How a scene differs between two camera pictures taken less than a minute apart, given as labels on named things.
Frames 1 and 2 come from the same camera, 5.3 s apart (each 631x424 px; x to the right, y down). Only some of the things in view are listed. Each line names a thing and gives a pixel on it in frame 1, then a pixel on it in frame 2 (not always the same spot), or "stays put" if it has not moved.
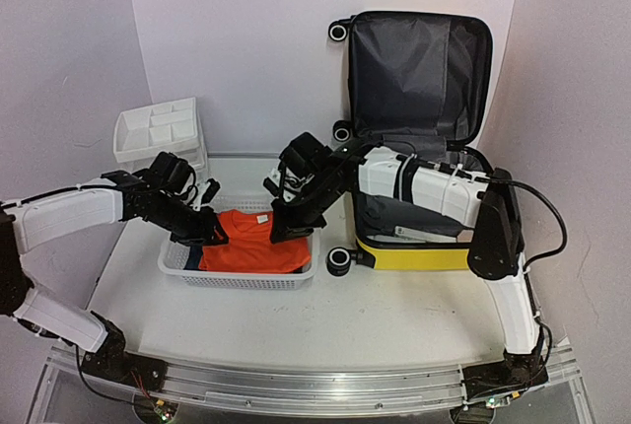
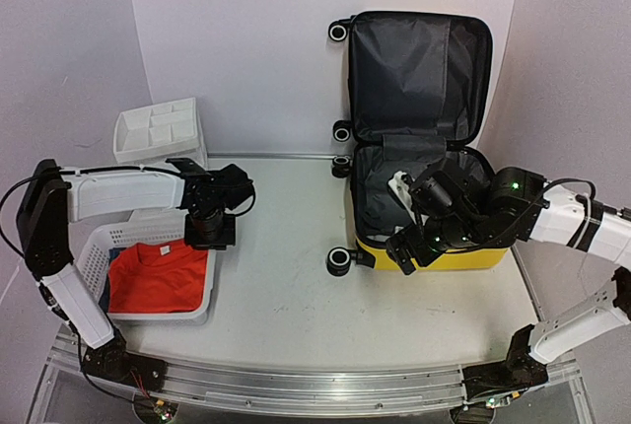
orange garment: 249,248 -> 160,277
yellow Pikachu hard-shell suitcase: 420,85 stays put
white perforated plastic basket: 249,260 -> 207,310
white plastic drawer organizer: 143,134 stays put
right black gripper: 288,227 -> 398,252
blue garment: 194,255 -> 105,299
